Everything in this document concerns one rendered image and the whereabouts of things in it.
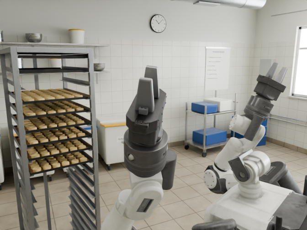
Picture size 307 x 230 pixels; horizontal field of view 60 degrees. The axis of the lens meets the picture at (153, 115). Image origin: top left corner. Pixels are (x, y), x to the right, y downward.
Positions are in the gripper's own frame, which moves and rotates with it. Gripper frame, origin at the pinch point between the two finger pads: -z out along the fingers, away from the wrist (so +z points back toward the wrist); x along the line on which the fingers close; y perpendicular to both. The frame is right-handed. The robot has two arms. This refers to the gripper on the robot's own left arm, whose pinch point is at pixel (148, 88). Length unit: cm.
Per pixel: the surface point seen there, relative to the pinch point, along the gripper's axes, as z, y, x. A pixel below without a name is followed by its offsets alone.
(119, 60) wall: 170, -129, 373
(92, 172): 124, -55, 83
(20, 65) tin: 147, -239, 266
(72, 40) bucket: 124, -184, 322
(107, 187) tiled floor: 277, -90, 190
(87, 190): 144, -60, 82
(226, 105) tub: 243, 71, 400
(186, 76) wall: 216, -13, 440
